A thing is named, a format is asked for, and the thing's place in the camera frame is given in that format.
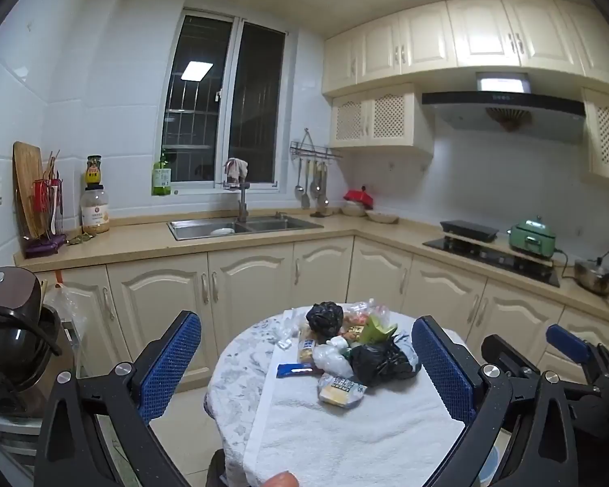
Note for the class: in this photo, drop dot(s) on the small black plastic bag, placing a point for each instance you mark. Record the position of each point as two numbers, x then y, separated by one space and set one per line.
325 319

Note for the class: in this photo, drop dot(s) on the clear bag red print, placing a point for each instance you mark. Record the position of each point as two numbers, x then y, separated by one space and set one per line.
360 314

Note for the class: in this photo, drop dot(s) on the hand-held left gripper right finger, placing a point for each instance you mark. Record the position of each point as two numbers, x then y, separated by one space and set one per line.
444 370

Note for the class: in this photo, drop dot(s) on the hanging clear plastic bag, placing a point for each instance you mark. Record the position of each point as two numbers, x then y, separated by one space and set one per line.
70 304

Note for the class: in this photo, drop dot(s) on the green electric pot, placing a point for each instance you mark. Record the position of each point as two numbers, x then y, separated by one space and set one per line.
533 238

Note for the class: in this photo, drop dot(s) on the cream base cabinet run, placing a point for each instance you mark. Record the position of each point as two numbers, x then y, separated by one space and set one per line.
253 294

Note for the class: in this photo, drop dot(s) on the cream wall cabinet row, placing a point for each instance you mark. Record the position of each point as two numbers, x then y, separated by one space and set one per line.
477 30

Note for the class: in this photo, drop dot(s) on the black range hood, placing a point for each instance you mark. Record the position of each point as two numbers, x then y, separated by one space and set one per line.
507 111

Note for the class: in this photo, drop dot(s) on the white plastic storage drawer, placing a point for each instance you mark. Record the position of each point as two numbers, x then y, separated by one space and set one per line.
5 433

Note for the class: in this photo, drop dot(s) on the person's left hand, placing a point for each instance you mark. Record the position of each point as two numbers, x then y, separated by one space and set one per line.
281 480

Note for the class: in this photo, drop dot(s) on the stainless steel sink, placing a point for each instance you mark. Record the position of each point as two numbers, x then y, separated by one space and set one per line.
274 224

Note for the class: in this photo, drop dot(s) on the small yellow label jar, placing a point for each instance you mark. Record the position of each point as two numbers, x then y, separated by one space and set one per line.
94 172

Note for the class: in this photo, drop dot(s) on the blue yellow snack packet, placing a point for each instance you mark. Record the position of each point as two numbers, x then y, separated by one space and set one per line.
307 350

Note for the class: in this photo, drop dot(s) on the white plastic bag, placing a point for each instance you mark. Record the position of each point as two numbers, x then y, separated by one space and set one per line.
330 357

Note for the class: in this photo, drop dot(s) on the dark brown air fryer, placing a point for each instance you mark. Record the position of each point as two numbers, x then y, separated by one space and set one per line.
10 335

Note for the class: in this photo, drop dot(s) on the steel ladle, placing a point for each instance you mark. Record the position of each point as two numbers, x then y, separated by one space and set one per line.
314 190

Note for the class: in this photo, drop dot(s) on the purple utensil holder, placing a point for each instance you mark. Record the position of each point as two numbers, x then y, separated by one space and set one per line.
43 247

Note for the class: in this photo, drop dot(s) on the white towel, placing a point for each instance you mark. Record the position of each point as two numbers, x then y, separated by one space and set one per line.
335 441

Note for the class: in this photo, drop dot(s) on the beige ceramic pot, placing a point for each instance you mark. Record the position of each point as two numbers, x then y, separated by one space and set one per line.
354 210

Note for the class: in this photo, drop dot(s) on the steel cooking pan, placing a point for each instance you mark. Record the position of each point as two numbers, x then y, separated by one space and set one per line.
596 274

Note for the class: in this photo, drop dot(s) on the black cooktop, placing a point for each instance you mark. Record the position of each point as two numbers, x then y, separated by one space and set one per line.
487 259

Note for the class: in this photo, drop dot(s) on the crumpled clear plastic bag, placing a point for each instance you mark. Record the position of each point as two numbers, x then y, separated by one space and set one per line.
287 327

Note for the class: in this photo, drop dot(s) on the steel faucet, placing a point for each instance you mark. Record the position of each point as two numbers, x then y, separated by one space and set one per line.
241 203

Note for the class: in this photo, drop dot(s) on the green wrapper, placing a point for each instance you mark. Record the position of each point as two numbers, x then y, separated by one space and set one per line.
375 332

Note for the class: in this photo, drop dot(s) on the steel skimmer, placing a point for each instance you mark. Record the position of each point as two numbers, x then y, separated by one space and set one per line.
324 198

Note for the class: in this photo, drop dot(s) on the blue wrapper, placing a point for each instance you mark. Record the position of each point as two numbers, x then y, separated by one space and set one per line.
297 370

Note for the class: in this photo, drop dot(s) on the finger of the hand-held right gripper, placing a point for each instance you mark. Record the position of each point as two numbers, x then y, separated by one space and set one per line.
571 341
510 352

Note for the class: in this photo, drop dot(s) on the steel spatula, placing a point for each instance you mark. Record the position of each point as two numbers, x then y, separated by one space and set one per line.
305 200

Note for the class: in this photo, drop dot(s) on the large clear plastic jar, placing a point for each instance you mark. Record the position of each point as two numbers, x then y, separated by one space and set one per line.
95 215

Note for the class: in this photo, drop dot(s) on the green glass bottle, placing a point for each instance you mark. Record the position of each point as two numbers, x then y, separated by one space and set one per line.
161 177

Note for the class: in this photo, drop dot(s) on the pink dish cloth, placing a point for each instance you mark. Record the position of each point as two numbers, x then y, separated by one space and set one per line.
236 167

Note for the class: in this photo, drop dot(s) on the black grill pan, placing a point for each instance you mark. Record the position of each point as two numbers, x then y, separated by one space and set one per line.
469 228

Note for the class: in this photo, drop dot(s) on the white dish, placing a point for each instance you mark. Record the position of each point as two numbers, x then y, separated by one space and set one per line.
222 232

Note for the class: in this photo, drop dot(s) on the white plastic spoon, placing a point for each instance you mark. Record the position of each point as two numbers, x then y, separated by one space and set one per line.
55 210

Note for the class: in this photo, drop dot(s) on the bundle of red chopsticks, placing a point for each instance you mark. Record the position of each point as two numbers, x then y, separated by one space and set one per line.
40 198

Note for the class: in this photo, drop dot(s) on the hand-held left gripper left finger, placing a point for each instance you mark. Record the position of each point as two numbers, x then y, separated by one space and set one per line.
170 365

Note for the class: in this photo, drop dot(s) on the shallow beige bowl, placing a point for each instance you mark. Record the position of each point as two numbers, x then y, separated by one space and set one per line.
383 217

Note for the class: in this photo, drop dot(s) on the steel spoon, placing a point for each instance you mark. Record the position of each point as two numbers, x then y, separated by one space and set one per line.
298 190

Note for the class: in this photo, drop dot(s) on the floral tablecloth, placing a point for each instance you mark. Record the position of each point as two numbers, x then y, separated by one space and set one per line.
238 365

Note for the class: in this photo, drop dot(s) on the steel utensil rack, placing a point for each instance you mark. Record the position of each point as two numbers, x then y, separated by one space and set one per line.
309 151

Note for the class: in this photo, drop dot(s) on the wooden cutting board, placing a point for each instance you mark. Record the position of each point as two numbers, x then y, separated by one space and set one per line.
26 172

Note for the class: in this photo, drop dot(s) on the sliding window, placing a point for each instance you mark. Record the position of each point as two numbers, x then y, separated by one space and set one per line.
253 111

